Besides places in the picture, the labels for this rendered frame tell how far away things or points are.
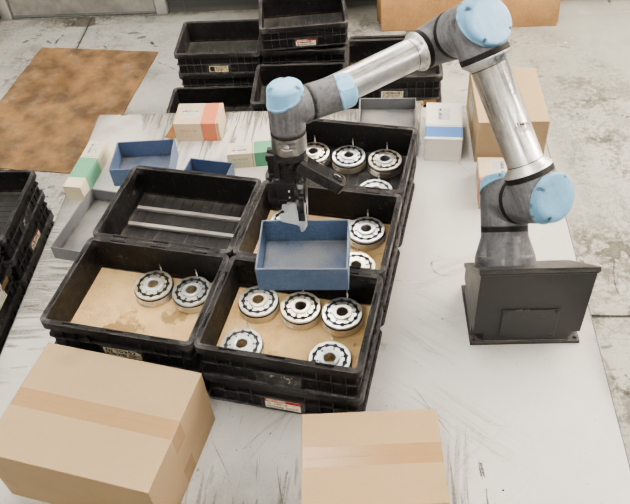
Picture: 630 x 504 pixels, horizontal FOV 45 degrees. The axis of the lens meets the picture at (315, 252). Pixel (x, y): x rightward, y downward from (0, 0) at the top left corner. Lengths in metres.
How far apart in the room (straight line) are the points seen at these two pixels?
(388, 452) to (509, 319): 0.51
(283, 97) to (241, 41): 2.37
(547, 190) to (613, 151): 2.07
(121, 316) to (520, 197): 1.04
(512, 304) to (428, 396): 0.31
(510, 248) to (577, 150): 1.95
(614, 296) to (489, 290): 1.35
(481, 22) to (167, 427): 1.11
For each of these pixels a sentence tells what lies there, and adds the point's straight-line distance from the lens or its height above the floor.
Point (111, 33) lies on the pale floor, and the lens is 4.94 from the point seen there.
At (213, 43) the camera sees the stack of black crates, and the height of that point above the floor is 0.38.
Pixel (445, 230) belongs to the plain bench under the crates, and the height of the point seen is 0.70.
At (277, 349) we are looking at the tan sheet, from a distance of 1.86.
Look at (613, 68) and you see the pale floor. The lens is 4.41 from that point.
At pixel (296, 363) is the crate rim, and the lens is 1.71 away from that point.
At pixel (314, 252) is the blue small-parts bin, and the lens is 1.72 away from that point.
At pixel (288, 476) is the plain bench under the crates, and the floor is 0.70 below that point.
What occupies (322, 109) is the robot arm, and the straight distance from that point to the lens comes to 1.56.
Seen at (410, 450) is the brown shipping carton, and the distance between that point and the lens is 1.67.
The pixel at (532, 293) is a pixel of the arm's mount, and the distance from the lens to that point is 1.90.
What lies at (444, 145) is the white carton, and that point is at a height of 0.77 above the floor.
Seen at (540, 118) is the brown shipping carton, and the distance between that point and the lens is 2.50.
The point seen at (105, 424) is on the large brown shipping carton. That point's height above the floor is 0.90.
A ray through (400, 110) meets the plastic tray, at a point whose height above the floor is 0.70.
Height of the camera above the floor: 2.32
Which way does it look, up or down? 46 degrees down
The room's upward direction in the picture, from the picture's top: 5 degrees counter-clockwise
